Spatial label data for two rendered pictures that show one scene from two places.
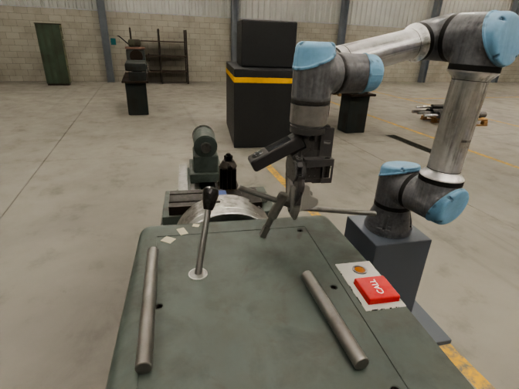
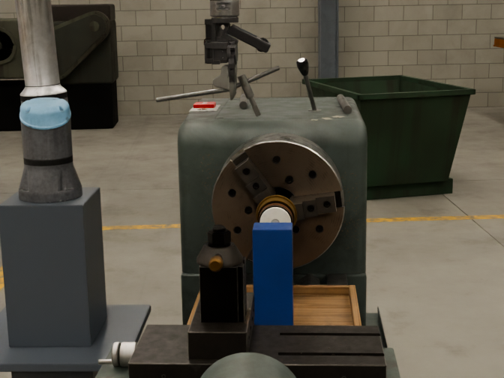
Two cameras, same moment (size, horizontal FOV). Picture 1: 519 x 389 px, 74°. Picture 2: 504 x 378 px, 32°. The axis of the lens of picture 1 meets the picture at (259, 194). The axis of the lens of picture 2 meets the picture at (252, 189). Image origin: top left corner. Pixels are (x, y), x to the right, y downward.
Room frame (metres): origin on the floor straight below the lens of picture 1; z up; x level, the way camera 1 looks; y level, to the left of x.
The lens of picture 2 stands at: (2.90, 0.61, 1.57)
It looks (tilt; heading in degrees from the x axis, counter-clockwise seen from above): 12 degrees down; 196
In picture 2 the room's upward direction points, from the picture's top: 1 degrees counter-clockwise
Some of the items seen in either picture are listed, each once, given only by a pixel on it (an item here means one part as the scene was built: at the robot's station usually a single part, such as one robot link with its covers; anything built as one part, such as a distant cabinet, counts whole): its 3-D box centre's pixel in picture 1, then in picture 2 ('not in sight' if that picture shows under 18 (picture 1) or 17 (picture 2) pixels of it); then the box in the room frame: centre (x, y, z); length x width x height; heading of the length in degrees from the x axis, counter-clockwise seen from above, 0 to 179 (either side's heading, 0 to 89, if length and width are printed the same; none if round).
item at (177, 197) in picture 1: (215, 200); (259, 355); (1.50, 0.21, 0.95); 0.43 x 0.18 x 0.04; 102
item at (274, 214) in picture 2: not in sight; (274, 229); (1.14, 0.15, 1.08); 0.13 x 0.07 x 0.07; 12
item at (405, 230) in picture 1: (390, 214); (49, 175); (1.02, -0.44, 1.15); 0.15 x 0.15 x 0.10
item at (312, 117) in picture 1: (308, 114); (224, 9); (0.69, -0.09, 1.53); 0.08 x 0.08 x 0.05
